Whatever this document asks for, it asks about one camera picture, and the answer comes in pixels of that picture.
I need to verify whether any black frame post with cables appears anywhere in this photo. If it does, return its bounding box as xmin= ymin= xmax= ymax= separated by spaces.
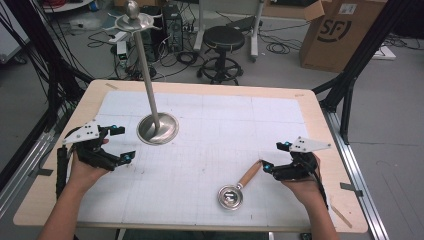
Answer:
xmin=0 ymin=0 xmax=95 ymax=134

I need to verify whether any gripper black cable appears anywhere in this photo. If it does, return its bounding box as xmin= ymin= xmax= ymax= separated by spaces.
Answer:
xmin=55 ymin=145 xmax=70 ymax=200
xmin=301 ymin=155 xmax=330 ymax=210

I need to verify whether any aluminium rail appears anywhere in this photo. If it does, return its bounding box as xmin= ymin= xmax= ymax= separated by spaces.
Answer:
xmin=321 ymin=108 xmax=390 ymax=240
xmin=0 ymin=128 xmax=59 ymax=219

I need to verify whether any tall metal hanging stand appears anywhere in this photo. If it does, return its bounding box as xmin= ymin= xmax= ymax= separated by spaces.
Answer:
xmin=104 ymin=0 xmax=180 ymax=147

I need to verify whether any person's right hand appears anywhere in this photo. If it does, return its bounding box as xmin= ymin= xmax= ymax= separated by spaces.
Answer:
xmin=281 ymin=153 xmax=325 ymax=208

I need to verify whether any white round table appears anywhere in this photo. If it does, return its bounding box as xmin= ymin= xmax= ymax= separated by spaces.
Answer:
xmin=42 ymin=0 xmax=95 ymax=14

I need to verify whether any thin wooden stick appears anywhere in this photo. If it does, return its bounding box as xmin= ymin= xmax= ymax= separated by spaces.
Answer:
xmin=329 ymin=203 xmax=353 ymax=230

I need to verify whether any person's left hand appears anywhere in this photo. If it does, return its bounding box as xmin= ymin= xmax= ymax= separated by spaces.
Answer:
xmin=67 ymin=150 xmax=110 ymax=194

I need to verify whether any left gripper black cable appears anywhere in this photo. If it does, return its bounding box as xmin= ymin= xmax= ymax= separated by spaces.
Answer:
xmin=55 ymin=145 xmax=70 ymax=200

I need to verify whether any white power strip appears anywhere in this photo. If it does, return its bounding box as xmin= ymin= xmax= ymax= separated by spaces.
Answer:
xmin=107 ymin=31 xmax=130 ymax=45

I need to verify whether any white metal stand frame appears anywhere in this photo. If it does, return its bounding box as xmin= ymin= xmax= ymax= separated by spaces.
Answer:
xmin=192 ymin=0 xmax=265 ymax=63

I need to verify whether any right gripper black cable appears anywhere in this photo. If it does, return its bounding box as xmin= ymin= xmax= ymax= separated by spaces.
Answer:
xmin=301 ymin=155 xmax=330 ymax=210

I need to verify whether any black computer tower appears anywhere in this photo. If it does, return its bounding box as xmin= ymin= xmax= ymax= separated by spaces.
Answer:
xmin=161 ymin=3 xmax=185 ymax=54

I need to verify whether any black round stool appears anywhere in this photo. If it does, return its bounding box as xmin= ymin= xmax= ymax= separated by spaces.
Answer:
xmin=198 ymin=25 xmax=247 ymax=86

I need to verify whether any metal ladle with wooden handle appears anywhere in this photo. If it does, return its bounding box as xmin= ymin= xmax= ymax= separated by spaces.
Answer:
xmin=217 ymin=159 xmax=264 ymax=212

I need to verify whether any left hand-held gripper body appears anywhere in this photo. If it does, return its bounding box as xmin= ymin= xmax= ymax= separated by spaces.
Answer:
xmin=62 ymin=120 xmax=118 ymax=172

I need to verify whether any black tape piece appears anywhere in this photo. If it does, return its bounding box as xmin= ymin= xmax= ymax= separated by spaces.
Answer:
xmin=27 ymin=167 xmax=55 ymax=178
xmin=339 ymin=181 xmax=364 ymax=198

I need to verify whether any black metal frame post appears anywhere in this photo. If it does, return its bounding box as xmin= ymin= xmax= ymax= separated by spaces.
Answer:
xmin=312 ymin=0 xmax=424 ymax=145

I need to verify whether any white grid mat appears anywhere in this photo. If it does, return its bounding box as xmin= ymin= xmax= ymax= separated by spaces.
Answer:
xmin=76 ymin=90 xmax=313 ymax=228

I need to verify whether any brown cardboard box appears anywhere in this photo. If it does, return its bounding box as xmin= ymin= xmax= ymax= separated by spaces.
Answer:
xmin=298 ymin=0 xmax=390 ymax=74

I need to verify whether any coiled black cable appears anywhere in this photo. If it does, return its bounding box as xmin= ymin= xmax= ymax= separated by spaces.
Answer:
xmin=175 ymin=50 xmax=200 ymax=67
xmin=265 ymin=41 xmax=292 ymax=56

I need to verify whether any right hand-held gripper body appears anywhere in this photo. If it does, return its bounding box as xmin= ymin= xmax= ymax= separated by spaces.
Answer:
xmin=272 ymin=136 xmax=332 ymax=182

